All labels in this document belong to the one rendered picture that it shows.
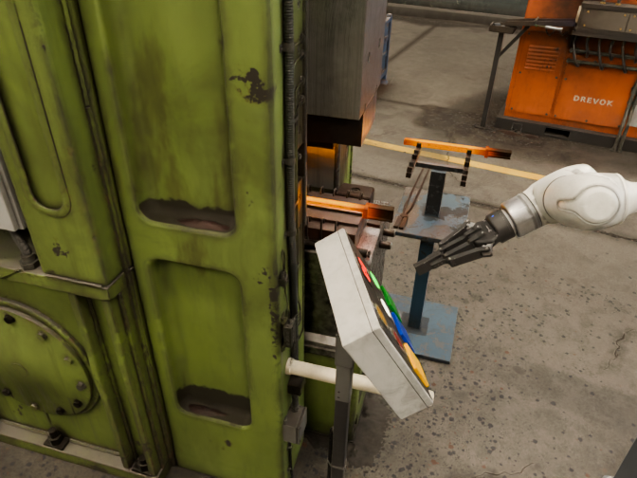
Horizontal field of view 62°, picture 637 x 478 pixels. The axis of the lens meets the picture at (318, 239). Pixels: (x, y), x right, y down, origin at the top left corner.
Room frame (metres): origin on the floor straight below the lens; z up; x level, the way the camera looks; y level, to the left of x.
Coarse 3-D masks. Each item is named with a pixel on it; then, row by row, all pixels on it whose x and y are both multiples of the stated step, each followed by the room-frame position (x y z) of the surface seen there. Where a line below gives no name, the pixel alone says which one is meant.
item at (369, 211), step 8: (312, 200) 1.50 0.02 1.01; (320, 200) 1.50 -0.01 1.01; (328, 200) 1.51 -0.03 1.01; (336, 200) 1.51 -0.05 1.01; (344, 208) 1.47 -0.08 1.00; (352, 208) 1.46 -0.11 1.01; (360, 208) 1.46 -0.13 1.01; (368, 208) 1.45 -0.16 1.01; (376, 208) 1.45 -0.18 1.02; (384, 208) 1.45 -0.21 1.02; (392, 208) 1.45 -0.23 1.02; (368, 216) 1.45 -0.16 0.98; (376, 216) 1.45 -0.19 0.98; (384, 216) 1.44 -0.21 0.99; (392, 216) 1.44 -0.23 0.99
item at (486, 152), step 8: (408, 144) 2.13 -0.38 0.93; (416, 144) 2.12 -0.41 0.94; (424, 144) 2.11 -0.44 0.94; (432, 144) 2.10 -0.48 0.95; (440, 144) 2.09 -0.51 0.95; (448, 144) 2.09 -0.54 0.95; (456, 144) 2.10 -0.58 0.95; (464, 152) 2.06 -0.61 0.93; (472, 152) 2.06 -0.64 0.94; (480, 152) 2.05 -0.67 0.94; (488, 152) 2.03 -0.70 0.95; (496, 152) 2.03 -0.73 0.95; (504, 152) 2.02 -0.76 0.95
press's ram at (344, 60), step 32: (320, 0) 1.33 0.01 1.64; (352, 0) 1.31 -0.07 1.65; (384, 0) 1.54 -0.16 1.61; (320, 32) 1.33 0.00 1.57; (352, 32) 1.31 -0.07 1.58; (384, 32) 1.58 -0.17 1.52; (320, 64) 1.33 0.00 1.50; (352, 64) 1.31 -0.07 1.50; (320, 96) 1.33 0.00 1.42; (352, 96) 1.31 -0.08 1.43
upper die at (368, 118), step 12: (372, 108) 1.47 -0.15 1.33; (312, 120) 1.38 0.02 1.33; (324, 120) 1.37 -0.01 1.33; (336, 120) 1.37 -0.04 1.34; (348, 120) 1.36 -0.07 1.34; (360, 120) 1.35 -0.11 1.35; (372, 120) 1.49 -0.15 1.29; (312, 132) 1.38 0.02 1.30; (324, 132) 1.37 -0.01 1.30; (336, 132) 1.37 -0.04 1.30; (348, 132) 1.36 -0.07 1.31; (360, 132) 1.35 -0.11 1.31; (348, 144) 1.36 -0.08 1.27; (360, 144) 1.35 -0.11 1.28
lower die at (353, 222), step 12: (312, 192) 1.59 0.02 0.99; (312, 204) 1.49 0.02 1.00; (312, 216) 1.43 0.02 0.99; (324, 216) 1.43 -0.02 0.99; (336, 216) 1.44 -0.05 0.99; (348, 216) 1.44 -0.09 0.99; (360, 216) 1.44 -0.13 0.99; (312, 228) 1.38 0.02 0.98; (324, 228) 1.38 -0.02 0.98; (348, 228) 1.39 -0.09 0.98; (360, 228) 1.43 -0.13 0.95
